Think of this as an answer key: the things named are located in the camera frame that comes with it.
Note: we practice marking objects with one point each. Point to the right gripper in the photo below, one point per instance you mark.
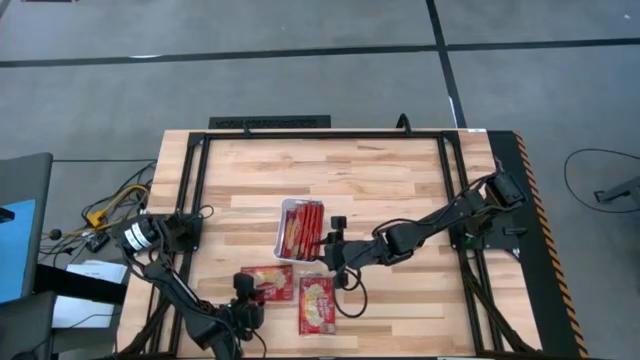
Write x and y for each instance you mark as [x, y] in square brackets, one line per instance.
[350, 254]

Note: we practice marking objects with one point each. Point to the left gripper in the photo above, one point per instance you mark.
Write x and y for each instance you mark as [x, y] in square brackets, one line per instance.
[247, 317]

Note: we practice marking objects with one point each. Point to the white plastic basket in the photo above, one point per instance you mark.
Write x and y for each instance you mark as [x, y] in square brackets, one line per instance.
[278, 240]

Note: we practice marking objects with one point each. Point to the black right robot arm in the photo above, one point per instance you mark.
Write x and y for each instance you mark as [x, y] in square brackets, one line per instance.
[440, 215]

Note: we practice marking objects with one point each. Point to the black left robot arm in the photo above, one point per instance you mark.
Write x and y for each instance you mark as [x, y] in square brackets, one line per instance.
[175, 290]

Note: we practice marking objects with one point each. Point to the black perforated floor panel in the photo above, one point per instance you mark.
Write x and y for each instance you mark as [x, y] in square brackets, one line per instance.
[270, 122]

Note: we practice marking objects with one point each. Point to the white paper sheets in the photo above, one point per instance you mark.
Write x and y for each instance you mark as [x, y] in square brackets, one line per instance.
[95, 272]

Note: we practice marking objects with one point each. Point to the small black device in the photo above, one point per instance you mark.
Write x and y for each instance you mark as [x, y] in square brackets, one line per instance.
[97, 242]

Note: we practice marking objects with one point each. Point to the black bar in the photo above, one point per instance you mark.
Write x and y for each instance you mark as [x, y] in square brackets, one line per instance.
[75, 285]

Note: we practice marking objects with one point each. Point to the black round knob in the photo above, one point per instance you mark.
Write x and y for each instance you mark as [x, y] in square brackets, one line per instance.
[55, 234]

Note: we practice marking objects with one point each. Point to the dark grey chair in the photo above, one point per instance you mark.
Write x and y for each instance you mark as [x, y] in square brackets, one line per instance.
[25, 325]

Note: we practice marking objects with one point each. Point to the blue sheet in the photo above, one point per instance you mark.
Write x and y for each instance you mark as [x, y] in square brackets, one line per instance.
[17, 250]

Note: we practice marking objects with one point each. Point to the grey desk surface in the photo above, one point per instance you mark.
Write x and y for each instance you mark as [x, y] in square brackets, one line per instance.
[30, 175]

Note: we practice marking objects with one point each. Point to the black stand leg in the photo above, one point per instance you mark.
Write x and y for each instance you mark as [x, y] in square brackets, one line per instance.
[620, 190]

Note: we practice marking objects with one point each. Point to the black metal table frame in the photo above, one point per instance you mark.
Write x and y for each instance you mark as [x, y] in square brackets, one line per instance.
[325, 135]

